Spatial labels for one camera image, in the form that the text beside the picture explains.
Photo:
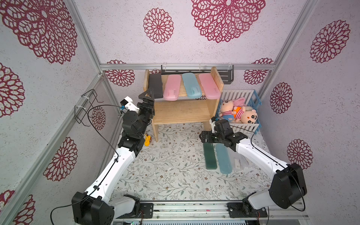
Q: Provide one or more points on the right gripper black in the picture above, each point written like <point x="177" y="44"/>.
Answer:
<point x="209" y="137"/>

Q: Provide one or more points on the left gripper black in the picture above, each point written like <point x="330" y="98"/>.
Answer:
<point x="149" y="107"/>

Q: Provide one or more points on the dark green pencil case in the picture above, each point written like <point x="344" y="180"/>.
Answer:
<point x="209" y="156"/>

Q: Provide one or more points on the teal pencil case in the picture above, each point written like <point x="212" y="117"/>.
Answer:
<point x="223" y="159"/>

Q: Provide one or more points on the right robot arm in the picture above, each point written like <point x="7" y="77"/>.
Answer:
<point x="287" y="180"/>

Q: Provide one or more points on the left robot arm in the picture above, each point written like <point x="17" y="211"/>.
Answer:
<point x="94" y="206"/>

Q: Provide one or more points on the dark grey pencil case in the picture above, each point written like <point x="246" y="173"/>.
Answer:
<point x="155" y="82"/>

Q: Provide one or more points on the pink pencil case left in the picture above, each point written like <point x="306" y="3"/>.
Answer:
<point x="172" y="87"/>

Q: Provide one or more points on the pink pencil case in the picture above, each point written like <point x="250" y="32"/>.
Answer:
<point x="172" y="87"/>
<point x="209" y="86"/>

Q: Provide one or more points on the wooden two-tier shelf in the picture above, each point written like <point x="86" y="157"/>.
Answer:
<point x="184" y="111"/>

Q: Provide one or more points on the pink pencil case right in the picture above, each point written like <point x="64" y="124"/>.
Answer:
<point x="209" y="86"/>

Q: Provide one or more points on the light blue pencil case top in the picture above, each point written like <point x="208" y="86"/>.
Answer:
<point x="191" y="85"/>

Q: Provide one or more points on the pink rabbit plush doll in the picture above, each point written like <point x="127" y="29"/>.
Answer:
<point x="232" y="110"/>

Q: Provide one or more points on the yellow and grey toy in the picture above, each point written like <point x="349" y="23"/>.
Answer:
<point x="148" y="140"/>

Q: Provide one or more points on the cartoon boy plush doll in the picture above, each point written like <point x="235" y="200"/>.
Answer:
<point x="245" y="115"/>

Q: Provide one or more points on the white and blue toy crib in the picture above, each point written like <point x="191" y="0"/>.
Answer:
<point x="251" y="101"/>

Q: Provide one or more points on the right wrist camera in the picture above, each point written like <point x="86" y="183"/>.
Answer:
<point x="212" y="122"/>

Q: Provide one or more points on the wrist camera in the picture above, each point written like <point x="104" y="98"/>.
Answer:
<point x="128" y="104"/>
<point x="212" y="122"/>

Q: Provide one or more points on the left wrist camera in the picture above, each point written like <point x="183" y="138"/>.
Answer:
<point x="128" y="104"/>

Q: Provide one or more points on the black wire wall rack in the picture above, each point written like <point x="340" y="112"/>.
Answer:
<point x="81" y="111"/>

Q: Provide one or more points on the black wall shelf bracket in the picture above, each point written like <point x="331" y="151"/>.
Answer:
<point x="227" y="75"/>

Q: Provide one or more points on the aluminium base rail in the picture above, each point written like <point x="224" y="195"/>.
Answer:
<point x="210" y="213"/>

